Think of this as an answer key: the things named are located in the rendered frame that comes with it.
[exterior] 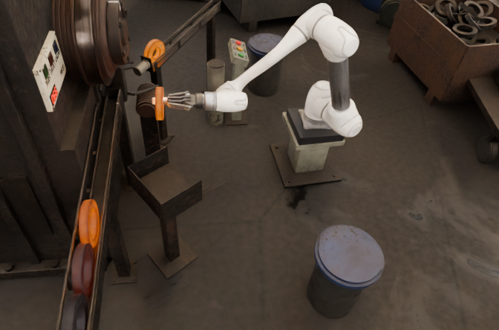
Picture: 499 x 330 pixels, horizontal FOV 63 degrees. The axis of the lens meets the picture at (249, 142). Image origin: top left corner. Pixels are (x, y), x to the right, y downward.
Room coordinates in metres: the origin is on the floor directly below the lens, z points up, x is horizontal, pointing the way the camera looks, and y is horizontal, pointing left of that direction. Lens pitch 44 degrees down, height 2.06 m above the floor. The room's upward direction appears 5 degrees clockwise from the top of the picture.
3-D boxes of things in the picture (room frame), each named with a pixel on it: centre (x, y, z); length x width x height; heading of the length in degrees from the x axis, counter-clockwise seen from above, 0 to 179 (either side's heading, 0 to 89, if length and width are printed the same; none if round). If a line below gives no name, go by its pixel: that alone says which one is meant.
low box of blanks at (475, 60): (3.21, -1.70, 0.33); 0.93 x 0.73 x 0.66; 18
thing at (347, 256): (1.01, -0.51, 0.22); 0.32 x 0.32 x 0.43
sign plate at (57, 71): (1.21, 0.75, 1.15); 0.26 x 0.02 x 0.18; 11
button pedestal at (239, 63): (2.37, 0.13, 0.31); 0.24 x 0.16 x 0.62; 11
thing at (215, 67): (2.30, 0.28, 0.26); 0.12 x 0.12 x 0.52
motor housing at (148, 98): (1.91, 0.65, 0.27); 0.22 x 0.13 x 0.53; 11
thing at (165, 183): (1.13, 0.35, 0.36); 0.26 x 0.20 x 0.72; 46
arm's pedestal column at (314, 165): (1.95, -0.39, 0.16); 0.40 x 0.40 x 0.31; 16
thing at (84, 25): (1.56, 0.71, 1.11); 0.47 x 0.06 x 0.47; 11
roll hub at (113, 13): (1.58, 0.62, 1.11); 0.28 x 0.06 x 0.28; 11
